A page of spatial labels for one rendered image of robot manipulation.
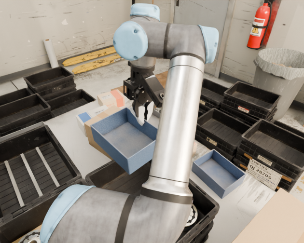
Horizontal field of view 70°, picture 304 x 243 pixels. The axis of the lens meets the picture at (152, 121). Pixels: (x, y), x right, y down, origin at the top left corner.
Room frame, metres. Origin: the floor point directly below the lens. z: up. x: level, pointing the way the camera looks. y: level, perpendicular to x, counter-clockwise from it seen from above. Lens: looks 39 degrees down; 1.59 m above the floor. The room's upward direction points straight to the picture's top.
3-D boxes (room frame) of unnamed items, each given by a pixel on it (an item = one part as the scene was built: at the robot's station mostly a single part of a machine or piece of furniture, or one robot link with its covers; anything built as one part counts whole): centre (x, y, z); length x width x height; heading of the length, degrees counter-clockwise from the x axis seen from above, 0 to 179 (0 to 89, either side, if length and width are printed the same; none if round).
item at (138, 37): (0.50, 0.02, 1.43); 0.11 x 0.11 x 0.08; 78
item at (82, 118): (1.06, 0.35, 0.75); 0.20 x 0.12 x 0.09; 126
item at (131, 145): (0.52, 0.08, 1.11); 0.20 x 0.15 x 0.07; 43
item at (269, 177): (0.92, -0.74, 0.41); 0.31 x 0.02 x 0.16; 42
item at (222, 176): (0.67, -0.32, 0.74); 0.20 x 0.15 x 0.07; 35
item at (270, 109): (1.61, -0.87, 0.37); 0.42 x 0.34 x 0.46; 43
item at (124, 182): (0.44, 0.01, 0.87); 0.40 x 0.30 x 0.11; 39
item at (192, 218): (0.40, -0.11, 0.86); 0.10 x 0.10 x 0.01
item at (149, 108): (0.60, 0.03, 1.16); 0.06 x 0.03 x 0.09; 41
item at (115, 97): (1.30, 0.29, 0.74); 0.16 x 0.12 x 0.07; 121
